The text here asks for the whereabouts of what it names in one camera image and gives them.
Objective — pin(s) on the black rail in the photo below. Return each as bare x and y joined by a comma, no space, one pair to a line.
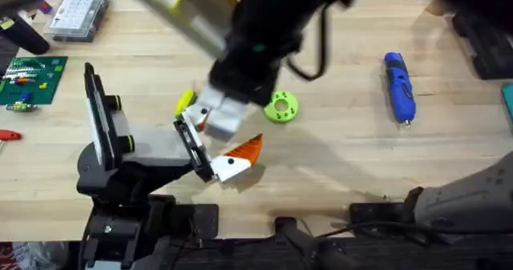
360,254

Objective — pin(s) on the left gripper white orange finger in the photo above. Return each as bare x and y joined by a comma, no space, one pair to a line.
234,162

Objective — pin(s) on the left gripper body grey black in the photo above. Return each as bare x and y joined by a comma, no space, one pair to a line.
156,150

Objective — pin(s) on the clear plastic parts box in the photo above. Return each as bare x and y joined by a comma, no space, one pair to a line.
76,13

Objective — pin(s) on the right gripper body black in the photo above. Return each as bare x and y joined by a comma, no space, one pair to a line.
248,73

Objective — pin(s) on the blue electric screwdriver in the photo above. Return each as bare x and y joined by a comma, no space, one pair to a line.
398,87

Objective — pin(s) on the green board with blocks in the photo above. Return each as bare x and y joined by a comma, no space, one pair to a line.
38,79

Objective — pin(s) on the left wrist black upright plate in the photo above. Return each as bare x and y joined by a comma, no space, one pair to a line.
99,114

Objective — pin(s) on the left gripper bare white finger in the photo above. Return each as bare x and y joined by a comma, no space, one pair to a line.
195,114

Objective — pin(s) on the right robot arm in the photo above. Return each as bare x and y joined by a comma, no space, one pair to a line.
276,13

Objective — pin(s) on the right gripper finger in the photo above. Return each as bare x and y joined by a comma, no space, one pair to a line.
211,97
226,119

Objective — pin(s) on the black cylinder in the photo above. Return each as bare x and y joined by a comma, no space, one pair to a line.
24,35

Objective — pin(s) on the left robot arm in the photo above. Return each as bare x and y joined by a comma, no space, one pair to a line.
120,230

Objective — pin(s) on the yellow green toy vegetable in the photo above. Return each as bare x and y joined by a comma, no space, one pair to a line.
185,101

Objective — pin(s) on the teal box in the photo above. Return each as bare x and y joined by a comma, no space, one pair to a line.
509,101

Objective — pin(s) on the green disc with holes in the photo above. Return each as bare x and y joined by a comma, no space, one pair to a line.
289,109

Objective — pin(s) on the orange ribbed wedge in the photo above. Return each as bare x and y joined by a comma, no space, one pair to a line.
203,125

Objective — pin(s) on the clear plastic bag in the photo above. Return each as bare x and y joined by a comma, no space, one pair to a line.
32,256

